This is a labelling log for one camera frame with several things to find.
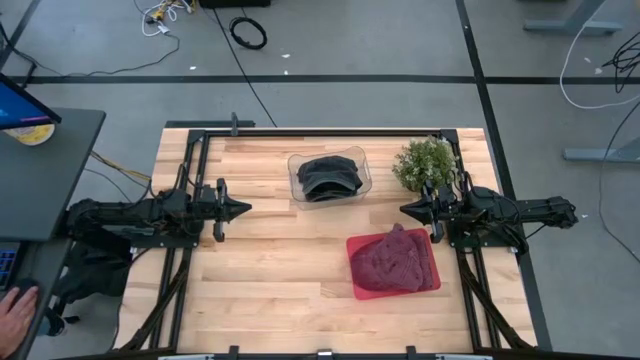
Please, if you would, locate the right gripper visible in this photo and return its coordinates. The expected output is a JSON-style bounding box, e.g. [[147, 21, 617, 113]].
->
[[399, 180, 471, 245]]

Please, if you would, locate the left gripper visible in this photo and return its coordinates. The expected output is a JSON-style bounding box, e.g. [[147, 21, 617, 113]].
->
[[192, 178, 253, 243]]

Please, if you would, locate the small potted green plant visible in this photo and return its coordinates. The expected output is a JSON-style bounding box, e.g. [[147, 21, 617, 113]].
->
[[392, 135, 459, 194]]

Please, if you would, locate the clear plastic bin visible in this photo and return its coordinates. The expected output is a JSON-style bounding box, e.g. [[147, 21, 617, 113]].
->
[[287, 145, 374, 211]]

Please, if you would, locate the red plastic tray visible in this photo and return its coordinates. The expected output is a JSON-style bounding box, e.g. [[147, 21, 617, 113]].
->
[[345, 228, 442, 301]]

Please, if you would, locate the black backpack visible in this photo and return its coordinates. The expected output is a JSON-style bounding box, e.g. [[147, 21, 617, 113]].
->
[[52, 242, 132, 306]]

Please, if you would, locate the grey desk leg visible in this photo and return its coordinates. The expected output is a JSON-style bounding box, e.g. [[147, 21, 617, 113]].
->
[[563, 135, 640, 164], [523, 0, 624, 37]]

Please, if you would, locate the black desk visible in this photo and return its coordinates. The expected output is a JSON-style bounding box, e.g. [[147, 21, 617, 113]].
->
[[0, 107, 134, 360]]

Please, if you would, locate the black box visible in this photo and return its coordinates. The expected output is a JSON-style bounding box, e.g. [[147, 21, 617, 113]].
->
[[198, 0, 272, 10]]

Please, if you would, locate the black keyboard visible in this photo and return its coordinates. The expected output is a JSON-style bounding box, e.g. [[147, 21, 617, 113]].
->
[[0, 242, 21, 289]]

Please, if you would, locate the computer monitor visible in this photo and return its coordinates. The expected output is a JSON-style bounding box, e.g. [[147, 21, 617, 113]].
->
[[0, 72, 64, 131]]

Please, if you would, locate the person's hand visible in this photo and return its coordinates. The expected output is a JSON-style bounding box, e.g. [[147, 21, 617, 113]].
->
[[0, 285, 40, 360]]

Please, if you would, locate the long black floor cable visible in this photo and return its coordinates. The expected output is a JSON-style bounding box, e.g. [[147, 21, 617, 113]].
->
[[209, 4, 279, 129]]

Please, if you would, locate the black aluminium table frame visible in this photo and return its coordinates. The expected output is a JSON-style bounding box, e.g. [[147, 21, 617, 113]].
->
[[114, 119, 551, 360]]

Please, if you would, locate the yellow wire bundle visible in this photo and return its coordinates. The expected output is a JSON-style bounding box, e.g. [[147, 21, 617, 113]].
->
[[89, 149, 153, 184]]

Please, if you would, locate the black table cable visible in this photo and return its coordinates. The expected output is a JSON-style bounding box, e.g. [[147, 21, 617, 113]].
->
[[83, 167, 135, 202]]

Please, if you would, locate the thin black floor cable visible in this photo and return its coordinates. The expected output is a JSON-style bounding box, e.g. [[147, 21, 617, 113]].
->
[[0, 22, 181, 81], [597, 99, 640, 264]]

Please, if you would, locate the coiled black cable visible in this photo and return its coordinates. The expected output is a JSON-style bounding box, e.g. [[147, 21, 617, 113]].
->
[[228, 16, 269, 51]]

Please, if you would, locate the white floor cable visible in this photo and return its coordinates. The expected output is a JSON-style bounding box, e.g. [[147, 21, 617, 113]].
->
[[558, 19, 640, 110]]

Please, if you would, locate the white and yellow cable bundle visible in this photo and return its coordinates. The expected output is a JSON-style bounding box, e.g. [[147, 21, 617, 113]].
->
[[132, 0, 196, 39]]

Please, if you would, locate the black cable bundle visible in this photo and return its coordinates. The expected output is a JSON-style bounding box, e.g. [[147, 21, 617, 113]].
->
[[601, 29, 640, 94]]

